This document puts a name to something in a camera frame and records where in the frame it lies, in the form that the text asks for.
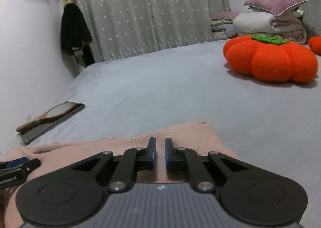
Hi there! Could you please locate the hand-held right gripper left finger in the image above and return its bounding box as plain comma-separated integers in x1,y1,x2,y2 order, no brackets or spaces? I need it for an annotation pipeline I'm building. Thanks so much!
71,137,157,192

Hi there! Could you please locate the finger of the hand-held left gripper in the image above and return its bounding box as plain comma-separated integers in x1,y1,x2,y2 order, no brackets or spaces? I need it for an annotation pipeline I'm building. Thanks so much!
14,158,42,173
0,157,29,169

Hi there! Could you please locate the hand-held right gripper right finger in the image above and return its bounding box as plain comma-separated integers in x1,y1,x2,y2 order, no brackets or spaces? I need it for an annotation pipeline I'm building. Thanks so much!
164,138,251,192

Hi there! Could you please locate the pink knitted sweater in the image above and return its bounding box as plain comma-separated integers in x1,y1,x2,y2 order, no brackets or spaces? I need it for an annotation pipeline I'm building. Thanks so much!
0,121,239,228

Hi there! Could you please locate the wooden hand mirror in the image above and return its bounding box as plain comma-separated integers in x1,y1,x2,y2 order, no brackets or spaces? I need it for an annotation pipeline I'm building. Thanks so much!
16,101,77,133

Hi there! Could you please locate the green patterned folded blanket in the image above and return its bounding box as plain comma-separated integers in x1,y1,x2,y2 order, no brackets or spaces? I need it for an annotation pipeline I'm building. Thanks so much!
210,18,239,41

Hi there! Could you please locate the large orange pumpkin cushion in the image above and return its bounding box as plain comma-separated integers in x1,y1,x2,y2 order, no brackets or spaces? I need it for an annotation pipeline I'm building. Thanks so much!
223,35,318,84

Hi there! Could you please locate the grey star-patterned curtain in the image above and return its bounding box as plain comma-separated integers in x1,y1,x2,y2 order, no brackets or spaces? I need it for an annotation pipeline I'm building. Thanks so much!
69,0,231,63

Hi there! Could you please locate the black hanging coat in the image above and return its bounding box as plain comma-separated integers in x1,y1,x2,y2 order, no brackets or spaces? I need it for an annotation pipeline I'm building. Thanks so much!
60,3,96,68

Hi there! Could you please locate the flat purple pillow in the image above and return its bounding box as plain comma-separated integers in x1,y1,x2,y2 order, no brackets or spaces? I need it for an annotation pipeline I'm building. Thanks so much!
213,11,242,20

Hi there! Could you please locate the small orange pumpkin cushion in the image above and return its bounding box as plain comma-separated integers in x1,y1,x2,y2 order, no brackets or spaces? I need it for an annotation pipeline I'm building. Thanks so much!
308,36,321,55

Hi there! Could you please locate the large purple pillow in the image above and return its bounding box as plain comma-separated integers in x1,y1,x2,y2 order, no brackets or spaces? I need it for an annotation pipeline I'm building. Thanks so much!
244,0,308,16

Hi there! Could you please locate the grey padded headboard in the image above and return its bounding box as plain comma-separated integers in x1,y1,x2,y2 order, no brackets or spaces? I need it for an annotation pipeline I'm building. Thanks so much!
264,0,321,38

